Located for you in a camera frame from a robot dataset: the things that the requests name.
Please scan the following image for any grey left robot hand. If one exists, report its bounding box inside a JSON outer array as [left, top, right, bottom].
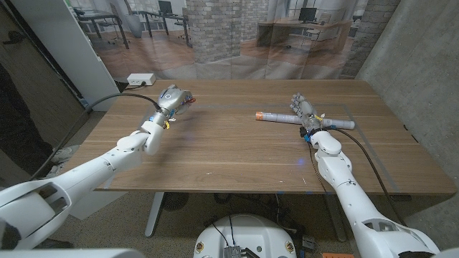
[[151, 84, 197, 125]]

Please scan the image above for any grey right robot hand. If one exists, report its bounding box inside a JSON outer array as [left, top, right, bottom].
[[289, 92, 323, 133]]

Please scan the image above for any grey marker, orange cap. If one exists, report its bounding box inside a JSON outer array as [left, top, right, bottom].
[[255, 111, 356, 130]]

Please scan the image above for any white power strip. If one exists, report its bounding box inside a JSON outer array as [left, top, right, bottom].
[[126, 72, 157, 87]]

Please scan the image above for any printed office backdrop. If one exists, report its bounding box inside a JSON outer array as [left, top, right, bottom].
[[67, 0, 401, 80]]

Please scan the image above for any black round fan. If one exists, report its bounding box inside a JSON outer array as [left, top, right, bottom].
[[161, 192, 190, 211]]

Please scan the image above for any white table leg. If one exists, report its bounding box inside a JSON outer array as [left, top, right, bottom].
[[324, 193, 347, 243], [144, 192, 165, 238]]

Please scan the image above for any white cabinet panel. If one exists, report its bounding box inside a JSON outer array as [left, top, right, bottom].
[[10, 0, 121, 112]]

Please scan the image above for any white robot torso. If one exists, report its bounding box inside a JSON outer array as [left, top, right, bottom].
[[193, 214, 298, 258]]

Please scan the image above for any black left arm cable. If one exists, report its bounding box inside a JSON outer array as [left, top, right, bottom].
[[28, 92, 163, 182]]

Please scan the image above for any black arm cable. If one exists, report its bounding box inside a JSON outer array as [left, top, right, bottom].
[[28, 92, 163, 182], [321, 126, 408, 227]]

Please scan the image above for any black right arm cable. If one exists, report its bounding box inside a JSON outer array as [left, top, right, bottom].
[[321, 126, 408, 227]]

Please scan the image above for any black door handle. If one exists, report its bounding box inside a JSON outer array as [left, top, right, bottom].
[[2, 30, 26, 46]]

